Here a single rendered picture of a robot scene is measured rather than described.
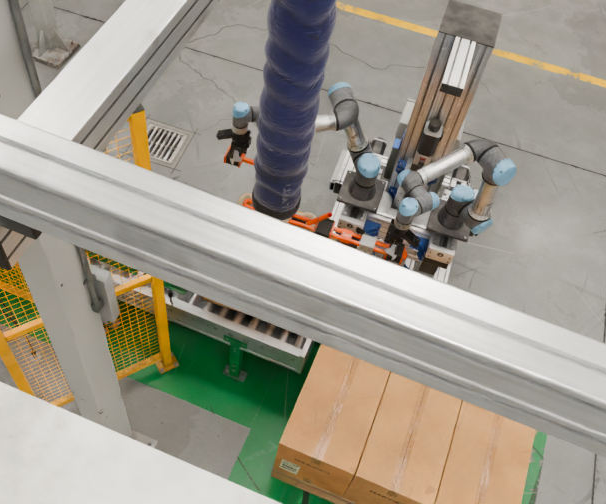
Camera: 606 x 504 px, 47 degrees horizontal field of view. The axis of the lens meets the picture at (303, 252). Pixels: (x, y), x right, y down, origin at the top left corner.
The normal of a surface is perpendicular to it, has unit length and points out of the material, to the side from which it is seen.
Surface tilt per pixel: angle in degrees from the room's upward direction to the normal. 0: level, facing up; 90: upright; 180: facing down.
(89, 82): 0
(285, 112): 79
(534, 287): 0
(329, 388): 0
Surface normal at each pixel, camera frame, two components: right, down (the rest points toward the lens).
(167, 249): -0.36, 0.75
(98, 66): 0.11, -0.56
